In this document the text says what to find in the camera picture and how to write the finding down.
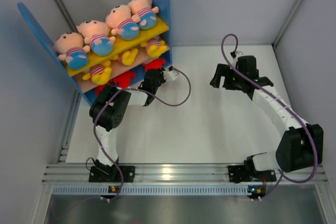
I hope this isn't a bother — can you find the boy plush doll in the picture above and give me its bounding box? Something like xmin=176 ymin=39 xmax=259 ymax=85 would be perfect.
xmin=106 ymin=5 xmax=140 ymax=40
xmin=128 ymin=0 xmax=159 ymax=30
xmin=76 ymin=20 xmax=116 ymax=56
xmin=54 ymin=32 xmax=90 ymax=70

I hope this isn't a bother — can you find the red crab plush toy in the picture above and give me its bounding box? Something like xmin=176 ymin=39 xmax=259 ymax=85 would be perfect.
xmin=95 ymin=71 xmax=136 ymax=95

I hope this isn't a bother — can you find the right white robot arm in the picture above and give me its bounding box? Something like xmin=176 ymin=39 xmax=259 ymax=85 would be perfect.
xmin=210 ymin=56 xmax=324 ymax=180

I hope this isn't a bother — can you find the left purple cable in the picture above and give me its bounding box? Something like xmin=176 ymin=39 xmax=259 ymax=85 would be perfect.
xmin=93 ymin=67 xmax=191 ymax=204

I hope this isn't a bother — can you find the purple cable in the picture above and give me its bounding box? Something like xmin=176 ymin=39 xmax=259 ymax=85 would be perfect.
xmin=93 ymin=67 xmax=191 ymax=204
xmin=220 ymin=33 xmax=320 ymax=204

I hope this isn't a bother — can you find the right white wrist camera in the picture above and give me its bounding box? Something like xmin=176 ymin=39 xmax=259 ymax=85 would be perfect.
xmin=230 ymin=50 xmax=244 ymax=65

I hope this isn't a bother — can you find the yellow striped plush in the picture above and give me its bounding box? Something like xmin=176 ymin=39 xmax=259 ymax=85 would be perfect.
xmin=82 ymin=60 xmax=112 ymax=85
xmin=118 ymin=48 xmax=139 ymax=66
xmin=140 ymin=38 xmax=169 ymax=58

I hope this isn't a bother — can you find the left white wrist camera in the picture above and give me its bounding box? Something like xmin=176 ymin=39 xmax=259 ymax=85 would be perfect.
xmin=163 ymin=66 xmax=179 ymax=82

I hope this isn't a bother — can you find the blue yellow toy shelf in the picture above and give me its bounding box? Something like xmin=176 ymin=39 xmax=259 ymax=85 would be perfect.
xmin=17 ymin=0 xmax=172 ymax=104

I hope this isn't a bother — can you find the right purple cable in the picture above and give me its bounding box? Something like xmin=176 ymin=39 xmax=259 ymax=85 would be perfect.
xmin=220 ymin=33 xmax=320 ymax=204

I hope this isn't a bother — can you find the red shark plush toy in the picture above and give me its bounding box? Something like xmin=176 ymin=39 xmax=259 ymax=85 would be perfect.
xmin=142 ymin=58 xmax=166 ymax=72

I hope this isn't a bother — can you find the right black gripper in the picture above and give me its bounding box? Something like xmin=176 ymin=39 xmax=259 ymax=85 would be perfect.
xmin=211 ymin=64 xmax=245 ymax=91

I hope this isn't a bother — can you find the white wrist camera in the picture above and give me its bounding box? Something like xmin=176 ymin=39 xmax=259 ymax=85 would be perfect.
xmin=163 ymin=66 xmax=179 ymax=82
xmin=230 ymin=50 xmax=244 ymax=65

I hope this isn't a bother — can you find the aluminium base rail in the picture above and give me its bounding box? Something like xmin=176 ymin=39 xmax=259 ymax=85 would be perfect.
xmin=41 ymin=162 xmax=329 ymax=197

